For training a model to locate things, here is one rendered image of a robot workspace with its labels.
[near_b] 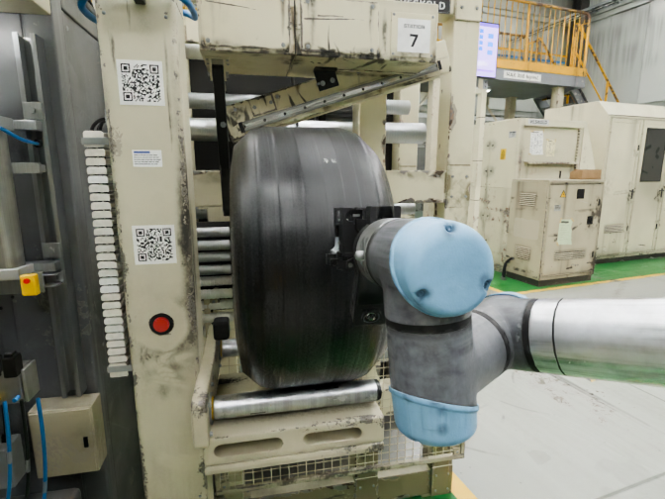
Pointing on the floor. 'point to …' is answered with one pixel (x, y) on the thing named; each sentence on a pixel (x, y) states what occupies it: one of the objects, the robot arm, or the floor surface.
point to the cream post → (160, 40)
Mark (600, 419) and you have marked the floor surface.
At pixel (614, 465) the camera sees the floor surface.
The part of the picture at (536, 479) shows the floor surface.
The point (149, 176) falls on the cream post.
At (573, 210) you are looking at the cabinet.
